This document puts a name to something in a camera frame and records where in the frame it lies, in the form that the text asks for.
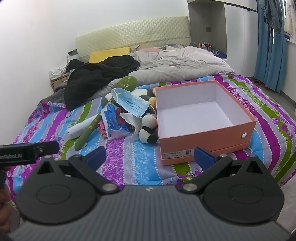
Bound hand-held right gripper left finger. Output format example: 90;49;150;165
32;146;119;194

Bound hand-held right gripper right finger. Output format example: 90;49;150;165
181;146;267;193

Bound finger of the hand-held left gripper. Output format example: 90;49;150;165
35;141;60;161

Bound pink cardboard box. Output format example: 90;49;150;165
154;81;258;166

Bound white plastic bottle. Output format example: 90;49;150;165
68;115;102;139

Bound striped floral bed sheet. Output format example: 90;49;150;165
5;72;296;209

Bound blue printed plastic bag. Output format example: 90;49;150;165
100;103;131;141

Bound black and white panda plush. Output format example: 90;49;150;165
138;114;159;144

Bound blue face mask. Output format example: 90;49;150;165
111;89;156;118

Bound brown cardboard box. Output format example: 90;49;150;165
50;73;70;92

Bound grey penguin plush toy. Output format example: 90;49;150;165
101;88;156;109

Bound black jacket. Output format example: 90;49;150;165
63;55;141;111

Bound green snake plush toy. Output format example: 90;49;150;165
74;76;139;151

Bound grey duvet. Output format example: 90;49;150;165
92;46;232;98

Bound yellow pillow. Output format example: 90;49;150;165
88;46;131;63

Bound row of small bottles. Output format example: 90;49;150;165
196;41;218;50

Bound blue curtain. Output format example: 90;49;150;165
254;0;288;87

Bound cream quilted headboard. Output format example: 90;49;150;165
75;16;190;63

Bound grey open cabinet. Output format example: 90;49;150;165
188;0;228;59

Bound hanging denim clothes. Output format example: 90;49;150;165
264;0;285;33

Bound hanging white garment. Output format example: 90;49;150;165
284;0;296;42

